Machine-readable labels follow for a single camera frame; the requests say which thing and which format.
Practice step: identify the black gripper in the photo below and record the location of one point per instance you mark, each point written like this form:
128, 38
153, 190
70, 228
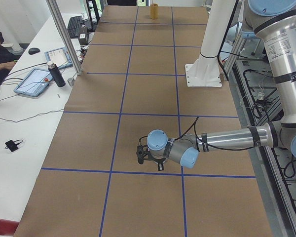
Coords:
155, 161

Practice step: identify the tan bamboo cup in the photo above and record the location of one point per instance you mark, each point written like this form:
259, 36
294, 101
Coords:
154, 11

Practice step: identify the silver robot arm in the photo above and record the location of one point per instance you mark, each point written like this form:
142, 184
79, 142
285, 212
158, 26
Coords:
273, 21

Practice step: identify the small metal cylinder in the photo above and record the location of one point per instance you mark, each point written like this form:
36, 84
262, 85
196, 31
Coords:
70, 81

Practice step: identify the black water bottle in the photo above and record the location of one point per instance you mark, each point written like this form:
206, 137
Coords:
56, 75

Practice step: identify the blue teach pendant far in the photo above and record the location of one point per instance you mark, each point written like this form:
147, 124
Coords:
60, 57

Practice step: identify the blue teach pendant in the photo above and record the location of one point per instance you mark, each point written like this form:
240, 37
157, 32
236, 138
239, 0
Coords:
35, 83
60, 57

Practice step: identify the black box on table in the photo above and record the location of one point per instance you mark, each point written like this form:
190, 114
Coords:
83, 36

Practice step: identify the blue teach pendant near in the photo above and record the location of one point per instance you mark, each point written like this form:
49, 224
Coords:
35, 83

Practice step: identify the small black device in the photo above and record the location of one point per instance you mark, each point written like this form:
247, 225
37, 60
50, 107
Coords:
13, 145

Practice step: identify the black keyboard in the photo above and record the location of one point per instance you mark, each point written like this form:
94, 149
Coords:
73, 26

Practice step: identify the black computer mouse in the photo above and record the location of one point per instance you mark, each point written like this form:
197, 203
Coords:
33, 50

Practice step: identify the red object at corner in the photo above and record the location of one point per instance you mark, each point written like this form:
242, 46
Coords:
8, 227

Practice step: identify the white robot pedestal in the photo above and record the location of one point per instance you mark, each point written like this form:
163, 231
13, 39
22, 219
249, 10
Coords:
204, 72

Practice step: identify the aluminium side rail frame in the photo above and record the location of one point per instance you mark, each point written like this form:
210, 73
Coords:
265, 105

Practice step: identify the aluminium frame post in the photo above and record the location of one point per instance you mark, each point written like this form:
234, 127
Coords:
62, 30

